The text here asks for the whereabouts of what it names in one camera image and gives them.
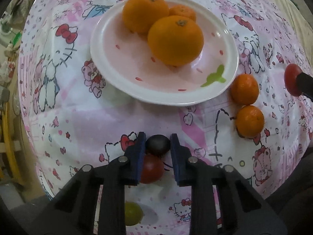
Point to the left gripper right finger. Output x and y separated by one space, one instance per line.
223 202

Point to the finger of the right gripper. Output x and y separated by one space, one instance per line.
304 83

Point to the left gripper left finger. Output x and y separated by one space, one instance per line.
73 209

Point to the green lime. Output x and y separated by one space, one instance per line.
133 214

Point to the mandarin orange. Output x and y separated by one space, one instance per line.
244 89
249 121

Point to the dark red tomato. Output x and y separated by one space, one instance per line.
153 169

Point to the dark purple plum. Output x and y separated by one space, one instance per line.
157 145

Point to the large orange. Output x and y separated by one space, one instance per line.
139 15
175 40

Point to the Hello Kitty pink bedsheet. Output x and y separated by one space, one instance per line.
73 116

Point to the small mandarin on plate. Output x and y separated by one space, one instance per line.
183 10

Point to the pink white oval plate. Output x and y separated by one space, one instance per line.
126 62

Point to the large orange on plate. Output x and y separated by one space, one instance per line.
139 15

